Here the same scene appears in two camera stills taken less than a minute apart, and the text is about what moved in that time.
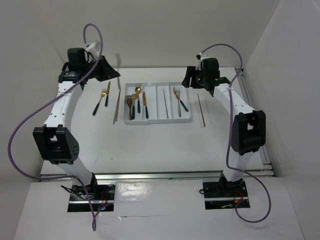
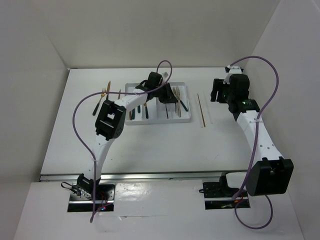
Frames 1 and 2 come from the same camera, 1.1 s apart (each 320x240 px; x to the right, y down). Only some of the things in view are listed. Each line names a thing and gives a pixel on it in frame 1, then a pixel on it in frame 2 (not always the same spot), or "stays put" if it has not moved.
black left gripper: x=108 y=72 -> x=169 y=97
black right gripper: x=191 y=72 -> x=218 y=85
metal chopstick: x=165 y=104 stays put
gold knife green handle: x=145 y=104 stays put
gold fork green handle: x=177 y=94 stays put
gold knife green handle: x=107 y=94 stays put
